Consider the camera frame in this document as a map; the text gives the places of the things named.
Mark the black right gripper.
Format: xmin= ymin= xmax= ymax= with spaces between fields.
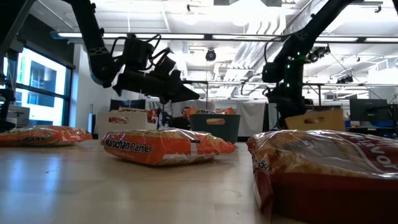
xmin=266 ymin=60 xmax=309 ymax=129

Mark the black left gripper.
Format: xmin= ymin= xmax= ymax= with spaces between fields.
xmin=111 ymin=46 xmax=201 ymax=105

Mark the maroon ramen noodle pack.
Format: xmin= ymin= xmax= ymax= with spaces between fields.
xmin=247 ymin=128 xmax=398 ymax=224
xmin=108 ymin=116 xmax=131 ymax=125
xmin=146 ymin=108 xmax=159 ymax=125
xmin=110 ymin=106 xmax=150 ymax=114

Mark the orange ramen noodle pack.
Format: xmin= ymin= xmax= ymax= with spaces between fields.
xmin=101 ymin=128 xmax=236 ymax=167
xmin=185 ymin=107 xmax=234 ymax=126
xmin=0 ymin=125 xmax=93 ymax=147

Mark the orange plastic bin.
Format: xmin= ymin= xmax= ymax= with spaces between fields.
xmin=284 ymin=108 xmax=346 ymax=131

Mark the teal plastic bin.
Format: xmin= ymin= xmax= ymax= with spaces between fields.
xmin=188 ymin=113 xmax=242 ymax=145

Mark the person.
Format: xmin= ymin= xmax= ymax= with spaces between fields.
xmin=167 ymin=106 xmax=193 ymax=131

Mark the black monitor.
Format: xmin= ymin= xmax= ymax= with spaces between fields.
xmin=109 ymin=98 xmax=147 ymax=110
xmin=349 ymin=98 xmax=389 ymax=123

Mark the white plastic bin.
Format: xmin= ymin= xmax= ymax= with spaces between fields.
xmin=96 ymin=111 xmax=159 ymax=141

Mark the black metal gantry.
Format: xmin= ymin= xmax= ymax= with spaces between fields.
xmin=183 ymin=79 xmax=398 ymax=111

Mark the long ceiling light track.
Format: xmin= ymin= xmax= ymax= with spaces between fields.
xmin=51 ymin=30 xmax=398 ymax=44

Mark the black ceiling spotlight cluster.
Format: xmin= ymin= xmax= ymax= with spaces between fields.
xmin=306 ymin=45 xmax=331 ymax=64

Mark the blue storage box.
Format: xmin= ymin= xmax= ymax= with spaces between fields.
xmin=345 ymin=120 xmax=386 ymax=129

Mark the large window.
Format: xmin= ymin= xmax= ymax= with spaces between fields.
xmin=0 ymin=46 xmax=72 ymax=127

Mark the white desktop machine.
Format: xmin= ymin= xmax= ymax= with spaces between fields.
xmin=6 ymin=105 xmax=31 ymax=126

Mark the black stand equipment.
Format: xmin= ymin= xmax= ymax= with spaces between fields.
xmin=0 ymin=88 xmax=16 ymax=133

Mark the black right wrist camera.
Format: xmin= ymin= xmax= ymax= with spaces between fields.
xmin=261 ymin=61 xmax=286 ymax=84

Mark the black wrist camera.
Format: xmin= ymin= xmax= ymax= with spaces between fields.
xmin=122 ymin=37 xmax=155 ymax=72
xmin=261 ymin=61 xmax=286 ymax=84

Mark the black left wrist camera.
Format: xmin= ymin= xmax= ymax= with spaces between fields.
xmin=122 ymin=37 xmax=155 ymax=72

